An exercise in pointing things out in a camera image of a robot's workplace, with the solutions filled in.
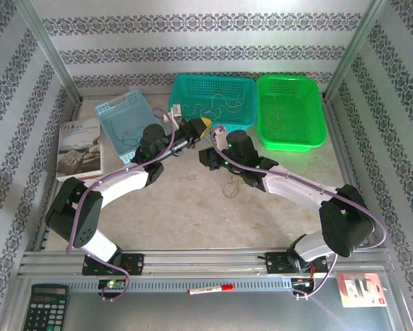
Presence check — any white thin cable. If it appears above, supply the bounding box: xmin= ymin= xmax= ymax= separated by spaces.
xmin=183 ymin=101 xmax=243 ymax=121

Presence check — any pile of rubber bands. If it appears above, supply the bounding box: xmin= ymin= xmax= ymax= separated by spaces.
xmin=121 ymin=126 xmax=144 ymax=152
xmin=222 ymin=174 xmax=245 ymax=200

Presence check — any beige thin cable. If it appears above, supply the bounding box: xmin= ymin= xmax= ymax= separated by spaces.
xmin=205 ymin=92 xmax=245 ymax=120

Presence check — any yellow thin cable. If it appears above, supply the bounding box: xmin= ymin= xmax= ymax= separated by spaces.
xmin=265 ymin=106 xmax=283 ymax=129

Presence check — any dark blue thin cable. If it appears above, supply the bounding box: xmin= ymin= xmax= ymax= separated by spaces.
xmin=109 ymin=119 xmax=126 ymax=148

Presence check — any teal plastic basket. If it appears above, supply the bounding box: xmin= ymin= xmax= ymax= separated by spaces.
xmin=167 ymin=74 xmax=258 ymax=134

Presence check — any light blue plastic basket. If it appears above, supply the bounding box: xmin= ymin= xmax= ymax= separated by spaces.
xmin=94 ymin=90 xmax=168 ymax=165

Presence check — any green plastic basket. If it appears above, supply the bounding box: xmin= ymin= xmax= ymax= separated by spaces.
xmin=255 ymin=73 xmax=328 ymax=152

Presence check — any grey cover book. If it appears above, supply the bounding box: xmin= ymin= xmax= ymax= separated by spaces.
xmin=55 ymin=117 xmax=105 ymax=182

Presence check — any red capped marker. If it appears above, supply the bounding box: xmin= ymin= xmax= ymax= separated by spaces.
xmin=187 ymin=283 xmax=235 ymax=296

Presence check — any small circuit board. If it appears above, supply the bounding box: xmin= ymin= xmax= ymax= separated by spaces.
xmin=291 ymin=277 xmax=316 ymax=290
xmin=98 ymin=278 xmax=127 ymax=291

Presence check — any red USB drive package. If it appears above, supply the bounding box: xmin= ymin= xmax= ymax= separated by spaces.
xmin=336 ymin=272 xmax=388 ymax=308

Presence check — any black calculator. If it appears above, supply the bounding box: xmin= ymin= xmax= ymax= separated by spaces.
xmin=21 ymin=283 xmax=71 ymax=331

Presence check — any aluminium side rail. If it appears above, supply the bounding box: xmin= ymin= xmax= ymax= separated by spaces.
xmin=325 ymin=99 xmax=379 ymax=249
xmin=32 ymin=99 xmax=85 ymax=252

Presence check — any aluminium mounting rail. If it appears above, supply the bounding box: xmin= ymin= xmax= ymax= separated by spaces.
xmin=18 ymin=247 xmax=395 ymax=277

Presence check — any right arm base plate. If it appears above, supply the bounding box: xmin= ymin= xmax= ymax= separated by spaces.
xmin=265 ymin=251 xmax=330 ymax=277

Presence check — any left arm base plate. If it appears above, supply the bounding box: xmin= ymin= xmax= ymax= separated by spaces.
xmin=81 ymin=253 xmax=145 ymax=277

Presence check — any grey slotted cable duct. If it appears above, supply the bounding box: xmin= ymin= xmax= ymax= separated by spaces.
xmin=68 ymin=277 xmax=294 ymax=294

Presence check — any aluminium frame post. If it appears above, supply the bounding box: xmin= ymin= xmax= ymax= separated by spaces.
xmin=321 ymin=0 xmax=390 ymax=101
xmin=14 ymin=0 xmax=83 ymax=104

